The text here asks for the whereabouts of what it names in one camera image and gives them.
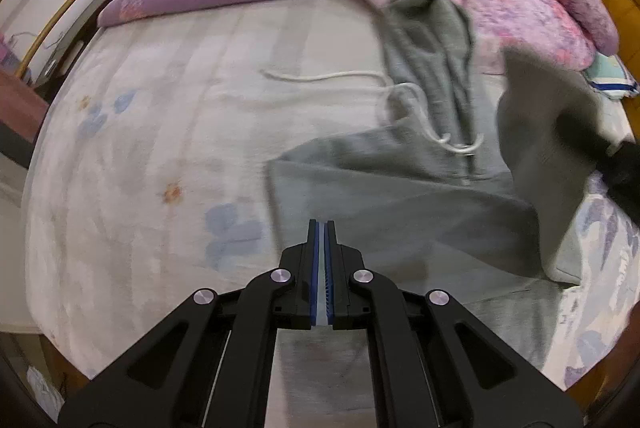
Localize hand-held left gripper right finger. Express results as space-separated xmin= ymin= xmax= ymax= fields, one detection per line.
xmin=324 ymin=219 xmax=584 ymax=428

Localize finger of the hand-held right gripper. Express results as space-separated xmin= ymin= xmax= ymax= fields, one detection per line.
xmin=556 ymin=110 xmax=622 ymax=160

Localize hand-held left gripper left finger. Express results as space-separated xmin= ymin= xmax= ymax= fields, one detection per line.
xmin=57 ymin=219 xmax=320 ymax=428

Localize grey zip hoodie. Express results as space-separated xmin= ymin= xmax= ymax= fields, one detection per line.
xmin=265 ymin=0 xmax=609 ymax=428

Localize light blue striped pillow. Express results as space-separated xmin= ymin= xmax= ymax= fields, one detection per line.
xmin=589 ymin=52 xmax=640 ymax=100

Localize white plastic bag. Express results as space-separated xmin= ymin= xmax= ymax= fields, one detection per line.
xmin=26 ymin=364 xmax=67 ymax=415

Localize dark grey cloth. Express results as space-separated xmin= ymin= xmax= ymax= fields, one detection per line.
xmin=0 ymin=118 xmax=37 ymax=170

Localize pink towel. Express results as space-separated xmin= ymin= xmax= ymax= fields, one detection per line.
xmin=0 ymin=72 xmax=49 ymax=140

